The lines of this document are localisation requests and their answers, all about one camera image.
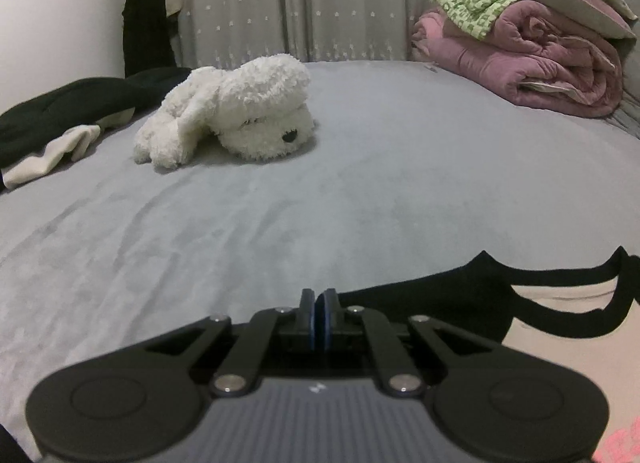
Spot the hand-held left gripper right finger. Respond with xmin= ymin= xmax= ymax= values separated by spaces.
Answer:
xmin=320 ymin=288 xmax=501 ymax=398

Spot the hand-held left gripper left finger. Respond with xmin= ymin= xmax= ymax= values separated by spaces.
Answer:
xmin=145 ymin=288 xmax=317 ymax=396

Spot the black and cream sweater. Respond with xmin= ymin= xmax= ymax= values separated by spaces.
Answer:
xmin=330 ymin=247 xmax=640 ymax=463

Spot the grey bed sheet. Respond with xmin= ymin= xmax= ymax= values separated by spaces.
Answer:
xmin=0 ymin=60 xmax=640 ymax=444

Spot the white plush dog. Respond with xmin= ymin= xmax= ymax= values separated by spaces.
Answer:
xmin=134 ymin=54 xmax=317 ymax=168

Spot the black and cream clothing pile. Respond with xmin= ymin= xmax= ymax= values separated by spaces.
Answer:
xmin=0 ymin=67 xmax=193 ymax=191

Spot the pink quilt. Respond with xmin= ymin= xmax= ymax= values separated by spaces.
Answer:
xmin=411 ymin=0 xmax=626 ymax=118

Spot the black hanging garment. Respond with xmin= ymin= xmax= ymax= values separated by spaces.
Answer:
xmin=122 ymin=0 xmax=178 ymax=78

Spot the grey quilted blanket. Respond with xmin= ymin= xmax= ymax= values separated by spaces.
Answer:
xmin=595 ymin=0 xmax=640 ymax=138

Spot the pink pillow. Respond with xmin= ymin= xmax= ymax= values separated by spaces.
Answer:
xmin=537 ymin=0 xmax=638 ymax=41

